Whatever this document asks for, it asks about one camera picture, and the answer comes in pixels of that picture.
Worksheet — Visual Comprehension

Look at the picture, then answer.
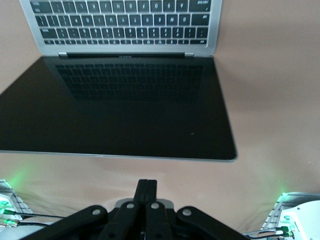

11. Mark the black base cable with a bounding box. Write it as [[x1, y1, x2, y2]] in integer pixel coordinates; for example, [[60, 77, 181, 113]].
[[241, 225, 289, 239], [11, 211, 66, 222]]

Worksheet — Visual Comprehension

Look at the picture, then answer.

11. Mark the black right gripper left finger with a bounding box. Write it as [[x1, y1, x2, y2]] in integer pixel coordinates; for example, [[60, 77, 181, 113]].
[[32, 178, 149, 240]]

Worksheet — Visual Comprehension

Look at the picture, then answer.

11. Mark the silver laptop black keyboard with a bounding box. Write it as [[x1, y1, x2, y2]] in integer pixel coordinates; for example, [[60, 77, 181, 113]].
[[0, 0, 239, 164]]

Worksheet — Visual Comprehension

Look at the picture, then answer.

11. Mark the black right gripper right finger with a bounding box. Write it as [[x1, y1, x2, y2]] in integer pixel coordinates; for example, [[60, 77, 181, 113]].
[[145, 179, 245, 240]]

